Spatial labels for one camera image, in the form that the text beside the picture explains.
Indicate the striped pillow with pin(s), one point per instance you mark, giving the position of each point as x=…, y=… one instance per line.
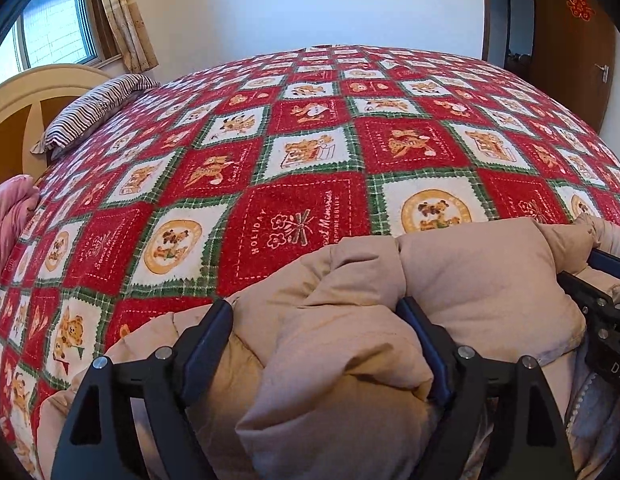
x=82, y=117

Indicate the lilac quilted puffer jacket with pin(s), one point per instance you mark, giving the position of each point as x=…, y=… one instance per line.
x=322, y=380

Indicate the pink folded floral quilt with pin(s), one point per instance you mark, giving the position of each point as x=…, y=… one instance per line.
x=7, y=219

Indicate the red double-happiness door sticker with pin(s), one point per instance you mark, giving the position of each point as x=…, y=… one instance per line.
x=580, y=9

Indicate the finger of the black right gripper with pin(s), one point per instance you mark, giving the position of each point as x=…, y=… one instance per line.
x=605, y=262

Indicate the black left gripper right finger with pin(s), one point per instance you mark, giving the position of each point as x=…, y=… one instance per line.
x=527, y=438

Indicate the cream and wood headboard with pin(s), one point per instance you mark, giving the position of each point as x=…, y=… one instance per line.
x=29, y=102

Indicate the red patchwork bear bedspread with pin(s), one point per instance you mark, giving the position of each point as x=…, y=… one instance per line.
x=215, y=180

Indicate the brown wooden door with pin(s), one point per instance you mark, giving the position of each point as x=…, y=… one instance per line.
x=565, y=53

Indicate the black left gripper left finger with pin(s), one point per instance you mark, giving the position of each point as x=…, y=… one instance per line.
x=101, y=436

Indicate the metal door handle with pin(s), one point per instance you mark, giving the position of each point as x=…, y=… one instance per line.
x=605, y=72

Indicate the window with metal frame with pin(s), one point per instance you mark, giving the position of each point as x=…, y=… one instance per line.
x=57, y=32

